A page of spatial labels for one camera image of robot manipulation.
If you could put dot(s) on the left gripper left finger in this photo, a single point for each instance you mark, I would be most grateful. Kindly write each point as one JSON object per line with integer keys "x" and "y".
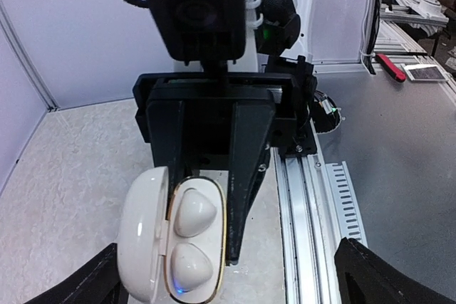
{"x": 97, "y": 281}

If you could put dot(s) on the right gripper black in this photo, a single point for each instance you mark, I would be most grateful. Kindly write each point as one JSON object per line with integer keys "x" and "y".
{"x": 194, "y": 121}

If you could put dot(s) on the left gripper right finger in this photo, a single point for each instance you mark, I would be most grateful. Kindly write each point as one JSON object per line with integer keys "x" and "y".
{"x": 364, "y": 277}

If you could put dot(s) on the white earbud charging case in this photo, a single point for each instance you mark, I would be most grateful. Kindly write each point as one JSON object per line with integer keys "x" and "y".
{"x": 146, "y": 237}

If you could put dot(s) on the white wireless earbud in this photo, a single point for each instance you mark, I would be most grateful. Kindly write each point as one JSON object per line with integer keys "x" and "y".
{"x": 195, "y": 214}
{"x": 190, "y": 267}

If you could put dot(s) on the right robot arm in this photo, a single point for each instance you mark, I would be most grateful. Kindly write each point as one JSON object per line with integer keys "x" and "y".
{"x": 272, "y": 26}

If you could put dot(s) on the red and black tool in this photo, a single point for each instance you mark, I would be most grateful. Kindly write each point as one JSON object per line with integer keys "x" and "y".
{"x": 390, "y": 68}

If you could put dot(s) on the smartphone on side table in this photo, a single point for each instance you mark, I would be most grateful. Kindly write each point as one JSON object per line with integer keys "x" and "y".
{"x": 428, "y": 73}

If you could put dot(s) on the aluminium front rail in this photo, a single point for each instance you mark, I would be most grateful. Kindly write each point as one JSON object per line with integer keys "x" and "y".
{"x": 318, "y": 208}

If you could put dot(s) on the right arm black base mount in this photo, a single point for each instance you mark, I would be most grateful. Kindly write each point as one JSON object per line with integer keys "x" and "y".
{"x": 313, "y": 111}

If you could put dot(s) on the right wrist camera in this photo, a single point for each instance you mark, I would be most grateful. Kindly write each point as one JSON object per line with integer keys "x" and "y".
{"x": 201, "y": 30}

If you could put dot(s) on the right aluminium frame post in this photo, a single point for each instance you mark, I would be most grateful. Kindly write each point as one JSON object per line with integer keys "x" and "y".
{"x": 25, "y": 61}

